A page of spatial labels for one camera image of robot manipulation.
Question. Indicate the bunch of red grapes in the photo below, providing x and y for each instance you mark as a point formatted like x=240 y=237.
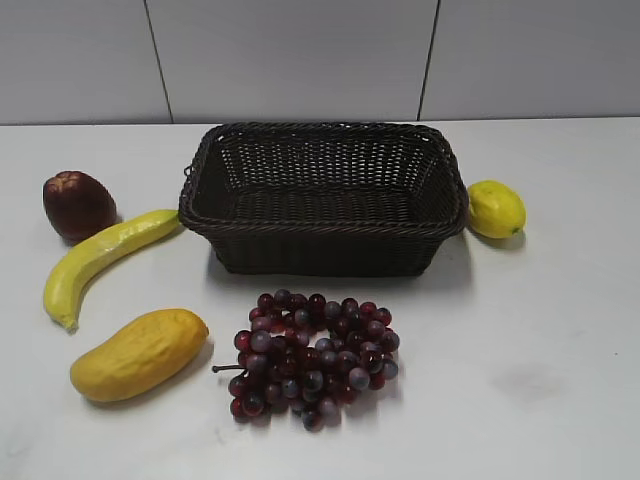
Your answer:
x=317 y=358

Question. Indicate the yellow banana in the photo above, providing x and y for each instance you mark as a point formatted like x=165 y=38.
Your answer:
x=67 y=281

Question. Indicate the yellow mango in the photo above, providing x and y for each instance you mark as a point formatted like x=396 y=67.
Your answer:
x=140 y=356

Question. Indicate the dark woven wicker basket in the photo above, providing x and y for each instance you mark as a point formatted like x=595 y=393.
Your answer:
x=333 y=199

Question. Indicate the yellow lemon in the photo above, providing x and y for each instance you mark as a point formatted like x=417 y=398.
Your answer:
x=496 y=211

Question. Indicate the dark red apple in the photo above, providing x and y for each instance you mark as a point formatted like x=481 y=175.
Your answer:
x=78 y=206

